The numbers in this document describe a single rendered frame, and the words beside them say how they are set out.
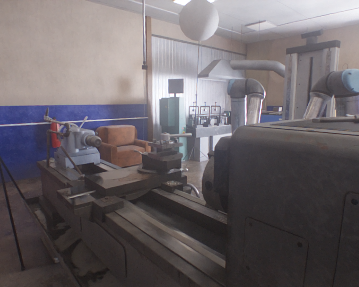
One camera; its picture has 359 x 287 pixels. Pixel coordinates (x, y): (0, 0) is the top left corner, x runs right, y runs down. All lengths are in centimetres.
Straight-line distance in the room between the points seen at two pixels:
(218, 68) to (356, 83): 505
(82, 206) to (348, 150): 122
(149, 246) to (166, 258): 11
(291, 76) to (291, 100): 16
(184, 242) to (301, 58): 149
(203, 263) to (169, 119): 483
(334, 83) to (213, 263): 105
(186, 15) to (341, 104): 390
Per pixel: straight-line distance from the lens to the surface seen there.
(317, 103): 154
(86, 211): 145
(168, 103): 560
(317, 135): 60
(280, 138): 62
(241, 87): 182
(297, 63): 201
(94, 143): 201
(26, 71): 529
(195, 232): 138
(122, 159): 514
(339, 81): 146
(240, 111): 186
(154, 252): 105
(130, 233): 118
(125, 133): 548
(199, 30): 500
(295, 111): 200
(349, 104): 147
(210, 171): 93
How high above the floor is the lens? 140
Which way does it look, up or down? 10 degrees down
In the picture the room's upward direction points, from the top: straight up
